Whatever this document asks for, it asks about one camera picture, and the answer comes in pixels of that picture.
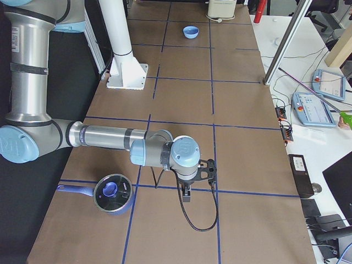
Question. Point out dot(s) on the aluminium frame post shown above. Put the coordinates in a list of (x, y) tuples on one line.
[(295, 21)]

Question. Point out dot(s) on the cream toaster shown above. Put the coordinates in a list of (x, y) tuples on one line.
[(221, 9)]

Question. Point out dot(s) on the black power adapter box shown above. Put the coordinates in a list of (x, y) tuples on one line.
[(301, 176)]

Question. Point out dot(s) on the white mounting pillar with base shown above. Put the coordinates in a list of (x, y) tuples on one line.
[(125, 72)]

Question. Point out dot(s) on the black monitor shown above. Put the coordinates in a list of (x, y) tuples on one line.
[(338, 179)]

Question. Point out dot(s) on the blue saucepan with lid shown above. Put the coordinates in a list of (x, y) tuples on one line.
[(113, 194)]

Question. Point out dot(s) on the red bottle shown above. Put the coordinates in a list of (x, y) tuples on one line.
[(261, 5)]

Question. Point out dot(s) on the near teach pendant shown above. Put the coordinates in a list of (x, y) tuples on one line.
[(311, 111)]

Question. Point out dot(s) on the blue bowl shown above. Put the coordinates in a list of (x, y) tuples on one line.
[(191, 32)]

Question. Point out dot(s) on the teach pendant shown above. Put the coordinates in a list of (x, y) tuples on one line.
[(311, 111), (329, 84)]

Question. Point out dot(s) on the reacher grabber stick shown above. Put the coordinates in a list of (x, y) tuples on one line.
[(343, 115)]

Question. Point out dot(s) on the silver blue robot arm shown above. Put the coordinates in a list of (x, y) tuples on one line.
[(30, 132)]

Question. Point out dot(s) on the far teach pendant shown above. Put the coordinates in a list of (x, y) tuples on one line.
[(329, 84)]

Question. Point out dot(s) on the black orange connector block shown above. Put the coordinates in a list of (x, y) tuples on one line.
[(287, 133), (281, 113)]

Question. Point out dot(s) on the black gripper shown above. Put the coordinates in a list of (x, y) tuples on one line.
[(186, 183)]

